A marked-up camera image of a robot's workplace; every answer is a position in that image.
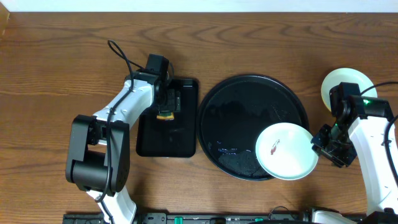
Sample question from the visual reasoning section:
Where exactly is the green yellow sponge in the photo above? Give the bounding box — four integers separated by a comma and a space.
156, 112, 175, 121

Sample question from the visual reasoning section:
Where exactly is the light green plate front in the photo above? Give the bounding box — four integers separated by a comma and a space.
255, 123, 319, 180

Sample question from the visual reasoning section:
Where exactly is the light green plate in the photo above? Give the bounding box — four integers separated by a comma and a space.
255, 123, 319, 180
321, 68, 374, 111

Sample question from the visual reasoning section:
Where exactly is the yellow plate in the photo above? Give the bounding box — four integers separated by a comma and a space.
321, 94, 331, 112

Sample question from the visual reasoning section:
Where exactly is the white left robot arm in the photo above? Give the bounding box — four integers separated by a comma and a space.
65, 72, 180, 223

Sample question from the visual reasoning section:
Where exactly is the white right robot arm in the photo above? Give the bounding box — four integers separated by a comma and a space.
311, 95, 397, 223

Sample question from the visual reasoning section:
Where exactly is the black rectangular tray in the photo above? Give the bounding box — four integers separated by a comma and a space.
136, 79, 198, 157

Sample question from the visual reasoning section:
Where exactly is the black round tray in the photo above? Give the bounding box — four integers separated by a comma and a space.
197, 74, 309, 181

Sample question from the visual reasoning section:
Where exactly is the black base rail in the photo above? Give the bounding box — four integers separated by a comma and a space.
62, 211, 376, 224

